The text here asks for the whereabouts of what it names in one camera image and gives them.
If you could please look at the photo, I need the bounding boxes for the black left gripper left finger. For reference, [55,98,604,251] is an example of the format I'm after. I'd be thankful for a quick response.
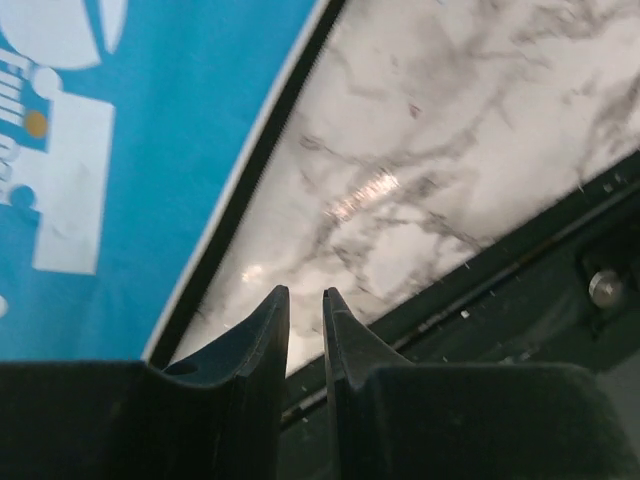
[1,286,290,479]

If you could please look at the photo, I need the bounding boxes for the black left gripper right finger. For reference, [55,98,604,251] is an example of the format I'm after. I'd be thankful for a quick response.
[323,288,639,479]

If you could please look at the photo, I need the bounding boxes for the blue Sport racket bag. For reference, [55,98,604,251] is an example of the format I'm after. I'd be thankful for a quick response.
[1,1,332,361]

